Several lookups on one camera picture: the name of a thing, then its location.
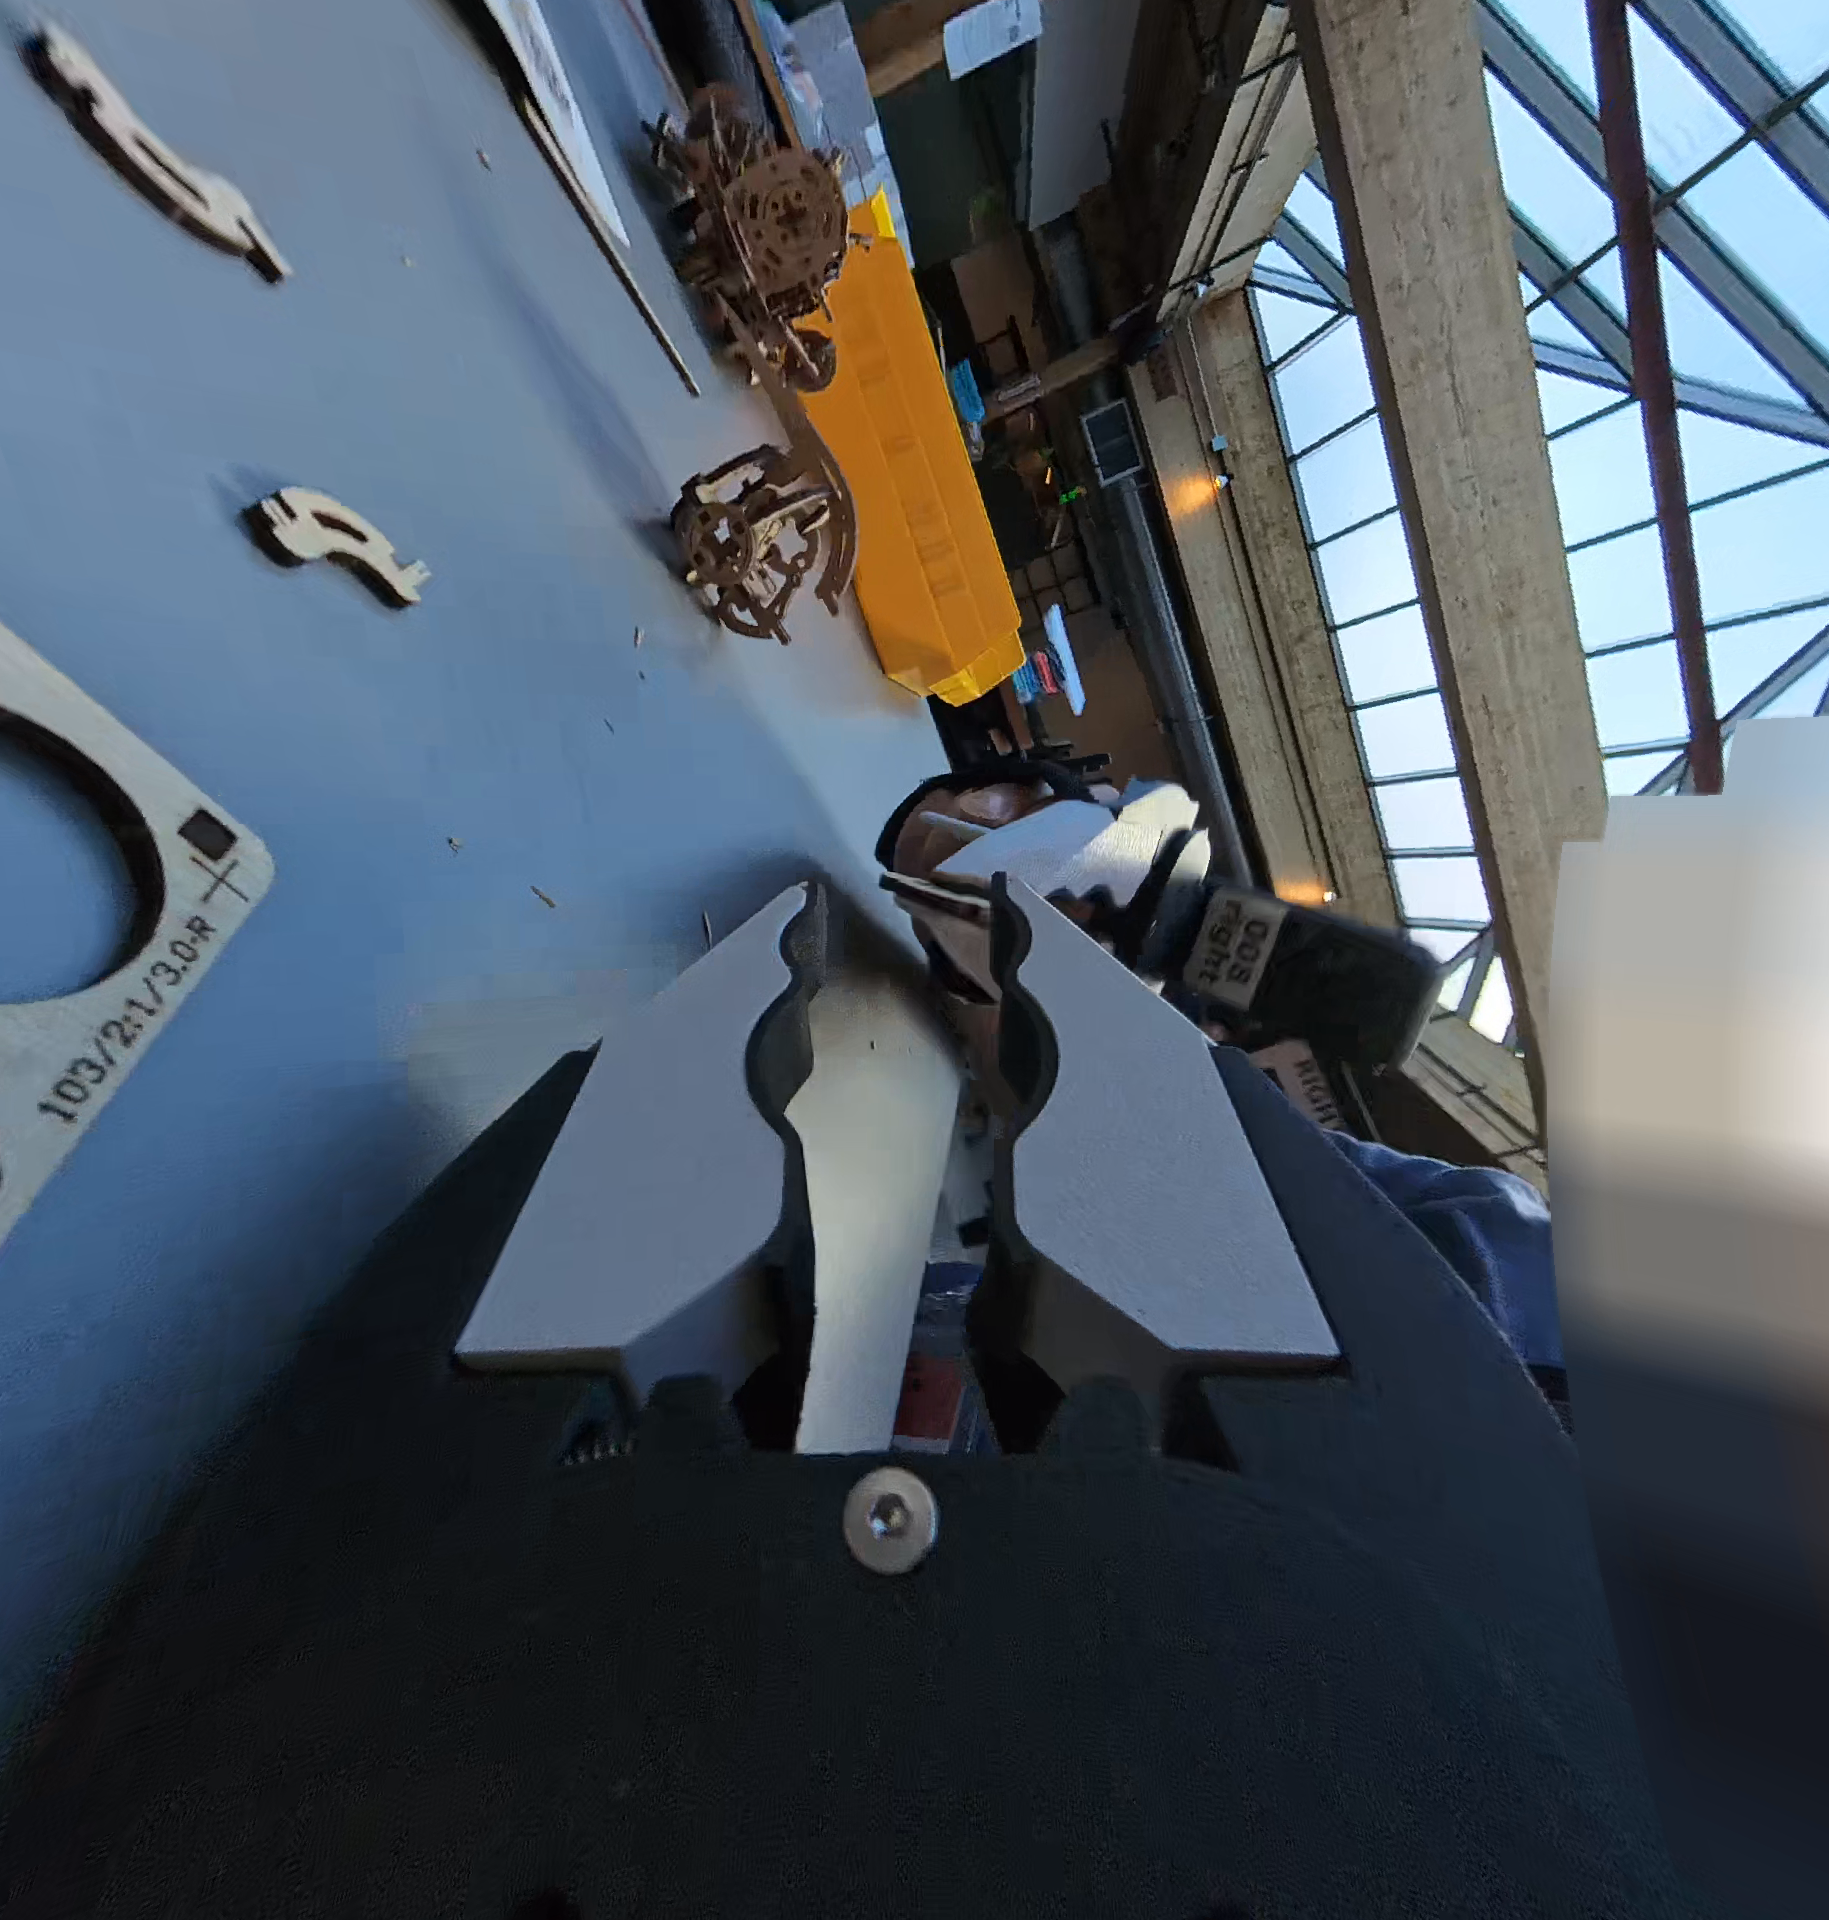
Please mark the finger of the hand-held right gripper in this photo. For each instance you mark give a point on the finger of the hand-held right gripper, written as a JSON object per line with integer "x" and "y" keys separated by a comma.
{"x": 1079, "y": 856}

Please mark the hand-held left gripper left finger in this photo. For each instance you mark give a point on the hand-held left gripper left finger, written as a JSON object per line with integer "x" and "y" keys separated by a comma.
{"x": 629, "y": 1171}

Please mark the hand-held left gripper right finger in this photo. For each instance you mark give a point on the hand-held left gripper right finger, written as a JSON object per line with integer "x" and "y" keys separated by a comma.
{"x": 1169, "y": 1202}

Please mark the small wooden model piece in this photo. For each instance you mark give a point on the small wooden model piece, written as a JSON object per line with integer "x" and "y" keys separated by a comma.
{"x": 936, "y": 897}

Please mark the wooden model with curved arc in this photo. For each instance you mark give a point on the wooden model with curved arc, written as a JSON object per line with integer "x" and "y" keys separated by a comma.
{"x": 757, "y": 533}

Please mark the wooden model with large gear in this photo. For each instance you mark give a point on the wooden model with large gear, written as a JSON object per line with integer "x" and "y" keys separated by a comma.
{"x": 757, "y": 227}

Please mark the person's right hand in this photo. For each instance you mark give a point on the person's right hand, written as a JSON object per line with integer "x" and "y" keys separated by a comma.
{"x": 956, "y": 822}

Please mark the black-white marker sign board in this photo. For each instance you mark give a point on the black-white marker sign board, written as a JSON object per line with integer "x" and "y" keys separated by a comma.
{"x": 1321, "y": 1092}

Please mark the yellow plastic bin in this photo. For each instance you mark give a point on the yellow plastic bin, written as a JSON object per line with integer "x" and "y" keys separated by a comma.
{"x": 921, "y": 482}

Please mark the laser-cut plywood sheet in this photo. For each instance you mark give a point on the laser-cut plywood sheet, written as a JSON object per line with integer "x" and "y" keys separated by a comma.
{"x": 118, "y": 962}

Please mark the red metal pipe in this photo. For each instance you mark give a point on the red metal pipe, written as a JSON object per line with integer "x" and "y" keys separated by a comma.
{"x": 1656, "y": 392}

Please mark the glass skylight roof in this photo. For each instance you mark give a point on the glass skylight roof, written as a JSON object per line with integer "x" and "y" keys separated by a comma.
{"x": 1754, "y": 451}

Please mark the short curved wooden part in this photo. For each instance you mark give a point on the short curved wooden part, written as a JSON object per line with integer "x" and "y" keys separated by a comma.
{"x": 327, "y": 537}

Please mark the thin wooden strip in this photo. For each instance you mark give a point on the thin wooden strip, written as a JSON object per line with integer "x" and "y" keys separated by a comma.
{"x": 615, "y": 256}

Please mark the stack of grey boxes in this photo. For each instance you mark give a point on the stack of grey boxes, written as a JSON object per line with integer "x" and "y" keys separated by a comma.
{"x": 840, "y": 91}

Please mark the white paper notice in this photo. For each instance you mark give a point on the white paper notice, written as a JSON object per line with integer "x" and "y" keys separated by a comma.
{"x": 991, "y": 34}

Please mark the printed instruction booklet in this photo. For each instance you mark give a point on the printed instruction booklet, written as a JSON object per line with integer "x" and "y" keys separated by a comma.
{"x": 561, "y": 106}

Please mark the long curved wooden part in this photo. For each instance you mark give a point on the long curved wooden part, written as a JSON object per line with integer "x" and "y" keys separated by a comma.
{"x": 147, "y": 158}

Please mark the wall lamp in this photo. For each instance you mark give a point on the wall lamp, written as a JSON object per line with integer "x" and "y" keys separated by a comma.
{"x": 1191, "y": 496}

